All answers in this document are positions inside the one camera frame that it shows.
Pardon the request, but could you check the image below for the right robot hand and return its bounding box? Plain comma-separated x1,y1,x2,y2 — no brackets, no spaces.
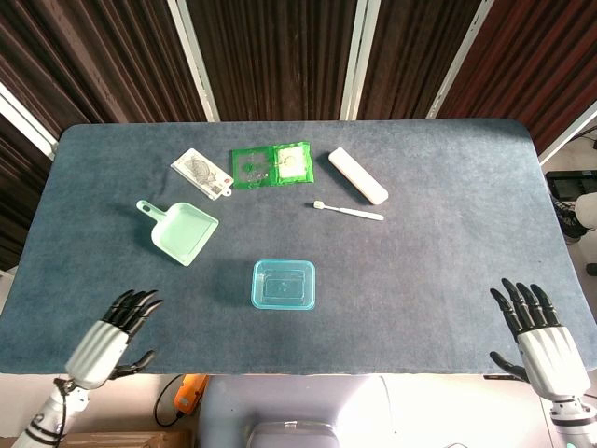
489,278,592,402

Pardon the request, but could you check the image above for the white toothbrush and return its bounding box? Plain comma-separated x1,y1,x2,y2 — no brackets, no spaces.
312,200,385,222

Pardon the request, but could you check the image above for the blue felt table cover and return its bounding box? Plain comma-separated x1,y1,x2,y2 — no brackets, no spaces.
0,119,597,377

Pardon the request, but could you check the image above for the white round object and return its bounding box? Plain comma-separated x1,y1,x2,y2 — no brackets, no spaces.
573,191,597,240

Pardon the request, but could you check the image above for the brown slatted partition panel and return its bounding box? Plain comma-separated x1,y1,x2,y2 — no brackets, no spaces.
426,0,597,164
356,0,493,121
0,83,60,272
0,0,220,155
186,0,372,123

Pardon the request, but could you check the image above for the green plastic packet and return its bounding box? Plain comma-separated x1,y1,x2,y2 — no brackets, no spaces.
230,141,315,191

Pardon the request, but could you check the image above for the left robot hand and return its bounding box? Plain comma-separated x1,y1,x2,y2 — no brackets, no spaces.
64,288,165,391

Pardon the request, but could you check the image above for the white toothbrush case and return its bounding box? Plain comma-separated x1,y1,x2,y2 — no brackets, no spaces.
327,147,390,205

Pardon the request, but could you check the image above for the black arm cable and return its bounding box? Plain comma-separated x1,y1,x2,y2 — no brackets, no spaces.
52,377,76,442

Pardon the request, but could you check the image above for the blue transparent plastic container lid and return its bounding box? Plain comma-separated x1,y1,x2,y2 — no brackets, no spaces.
251,259,317,311

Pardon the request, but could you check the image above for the mint green plastic dustpan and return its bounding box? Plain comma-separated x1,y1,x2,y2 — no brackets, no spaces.
135,199,220,268

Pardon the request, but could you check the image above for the white printed hanging packet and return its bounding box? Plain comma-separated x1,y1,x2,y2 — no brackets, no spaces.
170,147,234,202

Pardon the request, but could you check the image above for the black case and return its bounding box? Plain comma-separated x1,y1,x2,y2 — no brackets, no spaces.
545,170,597,202

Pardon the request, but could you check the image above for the orange device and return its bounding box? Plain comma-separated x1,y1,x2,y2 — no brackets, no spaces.
173,373,209,415

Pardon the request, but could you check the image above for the black cable of orange device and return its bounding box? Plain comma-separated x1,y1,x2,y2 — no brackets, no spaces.
154,374,187,427

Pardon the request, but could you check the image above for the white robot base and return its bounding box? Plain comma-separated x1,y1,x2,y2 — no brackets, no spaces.
198,372,396,448

